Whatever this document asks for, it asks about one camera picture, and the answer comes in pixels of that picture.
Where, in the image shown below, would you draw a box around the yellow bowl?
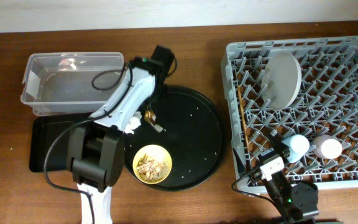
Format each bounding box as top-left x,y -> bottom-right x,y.
132,144 -> 173,184

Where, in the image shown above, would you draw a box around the grey dishwasher rack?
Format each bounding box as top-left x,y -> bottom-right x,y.
221,36 -> 358,190

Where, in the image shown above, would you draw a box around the gold snack wrapper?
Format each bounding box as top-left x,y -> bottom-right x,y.
144,109 -> 163,133

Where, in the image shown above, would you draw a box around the blue plastic cup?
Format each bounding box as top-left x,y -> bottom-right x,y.
282,134 -> 310,163

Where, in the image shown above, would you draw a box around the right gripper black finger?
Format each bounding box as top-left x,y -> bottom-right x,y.
232,148 -> 247,176
266,133 -> 290,154

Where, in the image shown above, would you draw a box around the wooden chopstick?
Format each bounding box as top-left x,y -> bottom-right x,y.
237,85 -> 250,152

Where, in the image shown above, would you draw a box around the black round tray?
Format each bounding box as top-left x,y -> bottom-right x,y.
125,86 -> 226,191

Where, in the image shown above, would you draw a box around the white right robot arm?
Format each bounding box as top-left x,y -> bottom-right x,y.
231,133 -> 319,223

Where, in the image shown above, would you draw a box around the grey round plate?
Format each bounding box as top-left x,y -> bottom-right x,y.
261,52 -> 301,111

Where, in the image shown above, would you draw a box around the food scraps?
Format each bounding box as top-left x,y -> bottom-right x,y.
136,154 -> 170,183

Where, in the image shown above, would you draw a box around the white tissue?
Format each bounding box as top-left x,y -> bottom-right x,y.
124,111 -> 142,134

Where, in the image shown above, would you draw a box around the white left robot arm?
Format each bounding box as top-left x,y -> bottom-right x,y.
67,45 -> 177,223

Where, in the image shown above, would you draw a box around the black rectangular tray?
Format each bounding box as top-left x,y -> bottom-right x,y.
29,113 -> 105,173

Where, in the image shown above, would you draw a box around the pink plastic cup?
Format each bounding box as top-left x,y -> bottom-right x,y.
313,134 -> 342,159

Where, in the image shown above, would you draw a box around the clear plastic bin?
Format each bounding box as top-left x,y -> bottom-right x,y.
21,52 -> 124,116

